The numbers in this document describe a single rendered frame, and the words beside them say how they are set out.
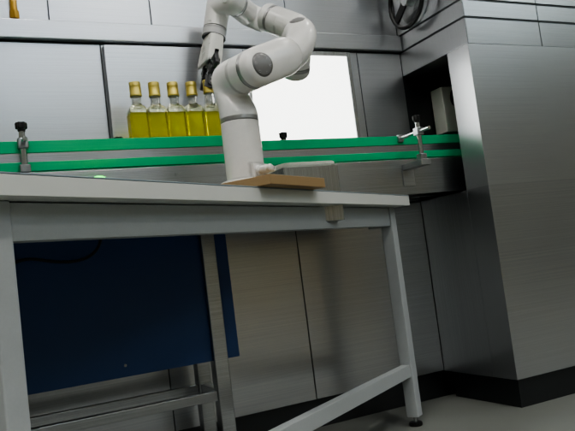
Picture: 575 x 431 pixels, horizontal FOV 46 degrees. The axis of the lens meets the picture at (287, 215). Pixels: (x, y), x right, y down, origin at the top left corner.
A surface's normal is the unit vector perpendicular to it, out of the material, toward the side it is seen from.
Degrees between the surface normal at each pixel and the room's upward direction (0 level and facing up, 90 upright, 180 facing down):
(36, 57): 90
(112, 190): 90
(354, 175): 90
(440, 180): 90
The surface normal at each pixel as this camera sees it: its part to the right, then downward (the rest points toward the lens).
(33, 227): 0.84, -0.14
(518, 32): 0.44, -0.12
